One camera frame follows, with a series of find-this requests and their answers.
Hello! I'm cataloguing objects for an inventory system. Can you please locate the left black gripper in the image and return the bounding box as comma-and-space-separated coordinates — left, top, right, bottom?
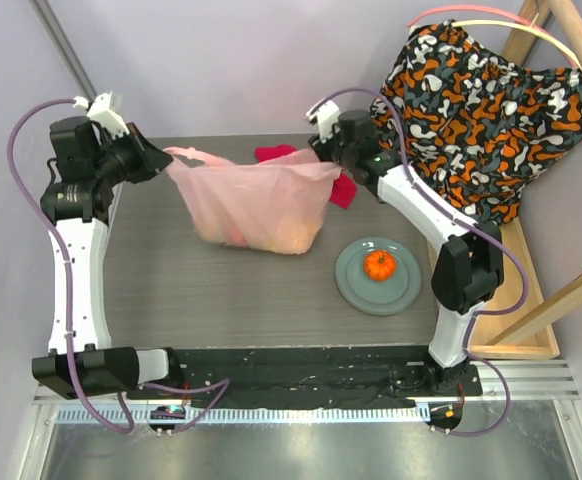
91, 122, 171, 187

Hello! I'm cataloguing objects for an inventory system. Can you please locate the pink plastic bag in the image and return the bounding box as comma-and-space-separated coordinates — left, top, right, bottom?
164, 147, 342, 253

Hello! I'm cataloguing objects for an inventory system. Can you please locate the orange fake pumpkin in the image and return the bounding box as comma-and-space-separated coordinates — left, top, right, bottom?
363, 250, 398, 282

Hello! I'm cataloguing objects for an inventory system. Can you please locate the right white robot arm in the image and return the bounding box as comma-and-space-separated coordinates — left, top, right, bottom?
306, 101, 504, 395

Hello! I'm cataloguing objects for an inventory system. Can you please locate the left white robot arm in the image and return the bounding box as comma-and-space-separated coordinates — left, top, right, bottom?
32, 113, 184, 399

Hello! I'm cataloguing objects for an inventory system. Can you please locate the orange fake fruit in bag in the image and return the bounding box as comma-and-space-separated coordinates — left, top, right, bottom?
269, 217, 322, 255

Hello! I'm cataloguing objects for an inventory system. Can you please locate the red cloth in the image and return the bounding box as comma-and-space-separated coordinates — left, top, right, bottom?
254, 144, 357, 210

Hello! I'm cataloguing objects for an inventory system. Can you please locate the patterned orange black fabric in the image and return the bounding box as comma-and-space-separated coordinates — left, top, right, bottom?
369, 20, 582, 225

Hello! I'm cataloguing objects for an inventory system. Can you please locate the grey-green plate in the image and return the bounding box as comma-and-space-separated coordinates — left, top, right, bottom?
335, 237, 422, 316

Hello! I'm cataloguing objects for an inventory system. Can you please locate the pink hoop tube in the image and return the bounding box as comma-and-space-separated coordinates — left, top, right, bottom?
407, 4, 537, 29

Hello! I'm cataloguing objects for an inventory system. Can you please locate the cream hoop tube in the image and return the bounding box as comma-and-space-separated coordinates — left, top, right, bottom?
453, 18, 582, 71

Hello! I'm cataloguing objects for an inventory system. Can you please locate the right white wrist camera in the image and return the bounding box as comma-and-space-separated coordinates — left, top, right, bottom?
305, 100, 340, 143

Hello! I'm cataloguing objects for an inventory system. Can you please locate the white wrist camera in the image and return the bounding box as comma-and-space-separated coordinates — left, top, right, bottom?
305, 100, 340, 143
73, 91, 130, 139

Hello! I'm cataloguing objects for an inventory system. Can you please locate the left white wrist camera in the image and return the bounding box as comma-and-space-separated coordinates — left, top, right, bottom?
73, 91, 130, 139

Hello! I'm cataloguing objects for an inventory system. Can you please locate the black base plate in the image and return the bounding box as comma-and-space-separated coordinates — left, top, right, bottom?
125, 344, 485, 412

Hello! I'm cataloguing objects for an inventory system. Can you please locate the wooden tray frame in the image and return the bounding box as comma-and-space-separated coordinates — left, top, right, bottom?
420, 0, 582, 361

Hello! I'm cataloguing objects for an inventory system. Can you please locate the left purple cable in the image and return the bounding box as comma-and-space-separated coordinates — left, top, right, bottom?
8, 98, 232, 436

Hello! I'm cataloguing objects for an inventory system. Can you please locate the aluminium rail frame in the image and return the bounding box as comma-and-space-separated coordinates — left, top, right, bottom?
30, 0, 582, 480

